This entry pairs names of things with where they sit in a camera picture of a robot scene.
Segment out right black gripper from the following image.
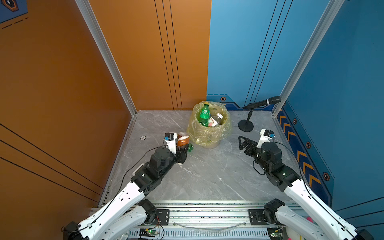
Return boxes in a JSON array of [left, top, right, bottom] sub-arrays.
[[238, 135, 272, 174]]

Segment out brown coffee drink bottle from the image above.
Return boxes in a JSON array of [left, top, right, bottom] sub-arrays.
[[177, 132, 190, 147]]

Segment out green soda bottle front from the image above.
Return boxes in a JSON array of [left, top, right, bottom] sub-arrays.
[[199, 103, 211, 127]]

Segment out green soda bottle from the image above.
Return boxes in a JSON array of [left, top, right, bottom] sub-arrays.
[[188, 144, 194, 153], [199, 103, 211, 127]]

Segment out guava juice bottle white cap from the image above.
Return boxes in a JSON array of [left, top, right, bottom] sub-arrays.
[[208, 113, 224, 128]]

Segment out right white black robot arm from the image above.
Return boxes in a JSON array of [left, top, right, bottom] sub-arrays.
[[239, 136, 374, 240]]

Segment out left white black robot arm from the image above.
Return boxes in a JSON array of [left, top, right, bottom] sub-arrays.
[[62, 144, 189, 240]]

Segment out bin with yellow bag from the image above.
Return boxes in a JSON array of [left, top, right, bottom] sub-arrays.
[[187, 101, 232, 149]]

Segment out black microphone on stand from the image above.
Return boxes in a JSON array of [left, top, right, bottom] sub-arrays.
[[238, 95, 282, 133]]

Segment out green circuit board left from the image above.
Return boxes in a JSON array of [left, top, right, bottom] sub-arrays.
[[139, 229, 159, 239]]

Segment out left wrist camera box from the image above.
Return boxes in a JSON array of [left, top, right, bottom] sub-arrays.
[[164, 133, 178, 154]]

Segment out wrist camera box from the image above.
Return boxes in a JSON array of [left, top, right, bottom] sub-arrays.
[[164, 133, 178, 154], [257, 129, 275, 148]]

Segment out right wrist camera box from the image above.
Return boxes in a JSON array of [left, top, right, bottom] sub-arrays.
[[257, 129, 275, 148]]

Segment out aluminium rail base frame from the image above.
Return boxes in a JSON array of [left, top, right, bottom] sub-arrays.
[[78, 199, 344, 240]]

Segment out left aluminium corner post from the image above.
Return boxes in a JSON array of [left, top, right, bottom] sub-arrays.
[[75, 0, 137, 117]]

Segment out aluminium corner post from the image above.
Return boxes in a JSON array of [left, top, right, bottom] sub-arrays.
[[75, 0, 137, 117], [272, 0, 345, 117]]

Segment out right aluminium corner post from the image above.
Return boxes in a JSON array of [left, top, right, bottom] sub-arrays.
[[272, 0, 345, 117]]

